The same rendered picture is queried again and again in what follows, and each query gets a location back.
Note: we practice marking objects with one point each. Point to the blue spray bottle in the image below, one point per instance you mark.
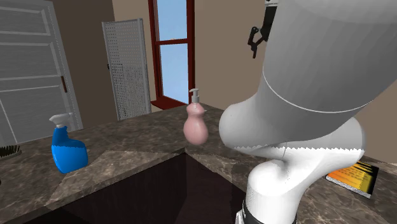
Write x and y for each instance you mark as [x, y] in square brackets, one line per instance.
[69, 153]

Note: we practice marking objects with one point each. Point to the red framed window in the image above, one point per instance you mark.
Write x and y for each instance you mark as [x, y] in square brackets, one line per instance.
[173, 40]

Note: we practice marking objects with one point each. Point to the grey perforated panel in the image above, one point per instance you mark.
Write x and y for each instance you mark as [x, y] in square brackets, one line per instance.
[127, 71]

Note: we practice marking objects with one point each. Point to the orange and black book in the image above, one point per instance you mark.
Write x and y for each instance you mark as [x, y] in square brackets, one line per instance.
[353, 178]

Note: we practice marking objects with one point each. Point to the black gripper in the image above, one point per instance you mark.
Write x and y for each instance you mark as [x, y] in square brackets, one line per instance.
[268, 23]

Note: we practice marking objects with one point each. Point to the white panelled door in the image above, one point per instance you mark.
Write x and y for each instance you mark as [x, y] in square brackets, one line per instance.
[29, 71]

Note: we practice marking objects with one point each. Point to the pink soap dispenser bottle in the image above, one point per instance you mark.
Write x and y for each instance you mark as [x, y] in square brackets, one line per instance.
[195, 128]

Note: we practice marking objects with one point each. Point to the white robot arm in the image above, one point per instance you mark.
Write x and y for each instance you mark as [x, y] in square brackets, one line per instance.
[310, 93]

